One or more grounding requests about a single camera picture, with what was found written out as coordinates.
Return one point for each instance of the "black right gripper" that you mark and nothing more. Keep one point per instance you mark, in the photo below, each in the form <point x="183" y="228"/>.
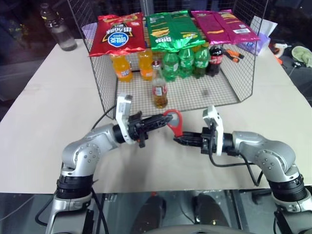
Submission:
<point x="208" y="141"/>

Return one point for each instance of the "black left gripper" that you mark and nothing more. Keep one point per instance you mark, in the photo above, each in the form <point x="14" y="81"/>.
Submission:
<point x="136" y="126"/>

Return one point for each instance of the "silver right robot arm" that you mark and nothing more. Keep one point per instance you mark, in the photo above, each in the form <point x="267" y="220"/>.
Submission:
<point x="268" y="156"/>

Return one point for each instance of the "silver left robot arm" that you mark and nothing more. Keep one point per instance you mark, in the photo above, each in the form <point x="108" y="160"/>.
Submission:
<point x="83" y="151"/>

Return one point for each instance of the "glass bottle with red label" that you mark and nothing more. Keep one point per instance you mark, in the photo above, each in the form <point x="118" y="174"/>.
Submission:
<point x="159" y="91"/>

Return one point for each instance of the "green soda bottle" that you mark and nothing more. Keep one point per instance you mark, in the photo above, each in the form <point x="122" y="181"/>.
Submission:
<point x="201" y="61"/>
<point x="186" y="62"/>
<point x="170" y="67"/>

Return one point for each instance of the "orange soda bottle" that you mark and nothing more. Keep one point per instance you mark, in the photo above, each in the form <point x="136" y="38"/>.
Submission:
<point x="145" y="65"/>
<point x="123" y="69"/>

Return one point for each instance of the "dark cola bottle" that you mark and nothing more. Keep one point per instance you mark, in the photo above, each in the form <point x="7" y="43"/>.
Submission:
<point x="215" y="59"/>

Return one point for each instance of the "clear plastic water bottle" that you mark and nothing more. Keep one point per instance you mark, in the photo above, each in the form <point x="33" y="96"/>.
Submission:
<point x="61" y="34"/>

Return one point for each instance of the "green chips bag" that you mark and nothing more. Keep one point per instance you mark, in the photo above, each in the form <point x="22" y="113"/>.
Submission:
<point x="158" y="31"/>
<point x="185" y="26"/>

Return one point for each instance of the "orange and black pliers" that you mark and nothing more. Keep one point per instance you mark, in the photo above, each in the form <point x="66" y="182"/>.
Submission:
<point x="234" y="55"/>

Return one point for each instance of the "red chips bag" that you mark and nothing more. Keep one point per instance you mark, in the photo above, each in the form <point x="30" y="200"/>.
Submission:
<point x="117" y="34"/>

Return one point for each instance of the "magenta chips bag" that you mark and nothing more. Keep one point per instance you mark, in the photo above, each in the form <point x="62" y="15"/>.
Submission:
<point x="207" y="24"/>
<point x="236" y="26"/>

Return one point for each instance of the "purple tissue pack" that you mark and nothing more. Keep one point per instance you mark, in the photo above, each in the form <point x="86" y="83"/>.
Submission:
<point x="263" y="36"/>

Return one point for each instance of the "white glue gun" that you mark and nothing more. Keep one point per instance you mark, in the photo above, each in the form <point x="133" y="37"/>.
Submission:
<point x="280" y="46"/>

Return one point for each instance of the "pale green cloth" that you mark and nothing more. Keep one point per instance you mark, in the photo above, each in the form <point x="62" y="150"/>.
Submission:
<point x="302" y="54"/>

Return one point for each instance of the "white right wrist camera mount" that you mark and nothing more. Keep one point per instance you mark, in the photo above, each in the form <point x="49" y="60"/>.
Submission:
<point x="214" y="117"/>

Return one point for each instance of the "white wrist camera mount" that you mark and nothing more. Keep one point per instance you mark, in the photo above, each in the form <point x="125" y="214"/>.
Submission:
<point x="214" y="117"/>
<point x="121" y="109"/>

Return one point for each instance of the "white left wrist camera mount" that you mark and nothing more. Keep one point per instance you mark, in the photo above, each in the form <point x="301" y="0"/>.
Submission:
<point x="121" y="109"/>

